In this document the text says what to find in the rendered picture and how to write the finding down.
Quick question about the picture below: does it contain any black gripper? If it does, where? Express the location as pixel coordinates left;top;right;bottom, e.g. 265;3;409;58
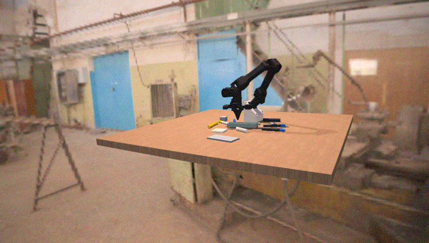
223;96;252;120

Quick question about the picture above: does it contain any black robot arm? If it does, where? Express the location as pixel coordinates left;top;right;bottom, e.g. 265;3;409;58
222;58;282;109

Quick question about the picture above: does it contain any letter keyboard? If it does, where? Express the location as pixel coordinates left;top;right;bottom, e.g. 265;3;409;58
227;121;259;129

